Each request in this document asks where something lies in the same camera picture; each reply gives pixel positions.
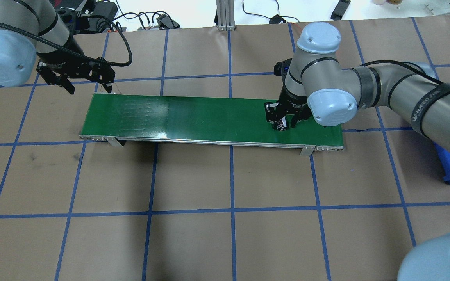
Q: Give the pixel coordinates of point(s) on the aluminium frame post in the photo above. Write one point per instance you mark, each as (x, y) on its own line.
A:
(225, 15)

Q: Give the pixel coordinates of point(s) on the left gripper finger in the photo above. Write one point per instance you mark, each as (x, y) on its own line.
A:
(107, 85)
(64, 82)

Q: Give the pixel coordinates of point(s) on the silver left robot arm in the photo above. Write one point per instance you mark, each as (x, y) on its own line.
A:
(34, 29)

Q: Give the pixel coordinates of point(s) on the green conveyor belt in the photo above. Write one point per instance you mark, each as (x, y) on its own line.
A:
(199, 120)

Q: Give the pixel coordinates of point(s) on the black power adapter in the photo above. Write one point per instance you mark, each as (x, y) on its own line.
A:
(277, 19)

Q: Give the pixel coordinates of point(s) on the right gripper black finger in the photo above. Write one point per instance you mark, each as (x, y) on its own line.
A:
(272, 113)
(295, 120)

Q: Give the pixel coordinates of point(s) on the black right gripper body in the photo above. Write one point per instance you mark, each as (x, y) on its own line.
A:
(292, 104)

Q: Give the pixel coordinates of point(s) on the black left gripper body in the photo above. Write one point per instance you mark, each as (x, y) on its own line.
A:
(70, 61)

